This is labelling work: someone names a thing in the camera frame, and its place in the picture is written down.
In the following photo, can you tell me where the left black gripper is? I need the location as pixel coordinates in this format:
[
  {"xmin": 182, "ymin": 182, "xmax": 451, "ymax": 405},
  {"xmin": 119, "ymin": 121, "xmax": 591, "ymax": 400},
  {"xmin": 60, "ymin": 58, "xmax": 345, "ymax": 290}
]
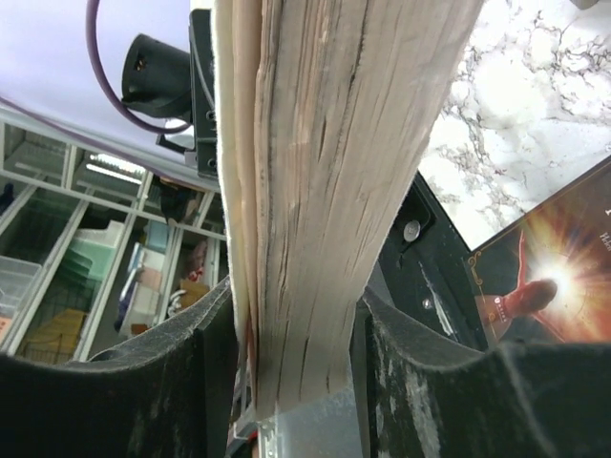
[{"xmin": 121, "ymin": 9, "xmax": 218, "ymax": 179}]

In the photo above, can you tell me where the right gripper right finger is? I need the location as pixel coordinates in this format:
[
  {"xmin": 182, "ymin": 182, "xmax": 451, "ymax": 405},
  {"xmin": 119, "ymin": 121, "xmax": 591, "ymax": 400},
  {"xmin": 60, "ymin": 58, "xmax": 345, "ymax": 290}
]
[{"xmin": 351, "ymin": 291, "xmax": 610, "ymax": 457}]

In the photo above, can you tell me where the thin dark patterned book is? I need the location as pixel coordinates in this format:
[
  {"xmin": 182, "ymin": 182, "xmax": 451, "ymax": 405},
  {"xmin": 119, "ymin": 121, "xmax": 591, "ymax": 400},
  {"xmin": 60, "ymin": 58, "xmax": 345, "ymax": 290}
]
[{"xmin": 465, "ymin": 159, "xmax": 610, "ymax": 345}]

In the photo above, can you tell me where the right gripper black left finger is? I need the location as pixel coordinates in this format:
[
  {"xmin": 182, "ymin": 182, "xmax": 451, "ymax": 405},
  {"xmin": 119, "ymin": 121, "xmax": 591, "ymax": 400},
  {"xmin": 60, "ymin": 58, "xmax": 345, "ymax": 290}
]
[{"xmin": 1, "ymin": 279, "xmax": 238, "ymax": 457}]

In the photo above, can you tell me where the purple 117-Storey Treehouse book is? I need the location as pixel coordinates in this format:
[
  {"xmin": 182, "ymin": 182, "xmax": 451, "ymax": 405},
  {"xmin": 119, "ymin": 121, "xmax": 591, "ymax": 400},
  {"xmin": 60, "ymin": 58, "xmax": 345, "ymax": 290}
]
[{"xmin": 211, "ymin": 1, "xmax": 482, "ymax": 420}]

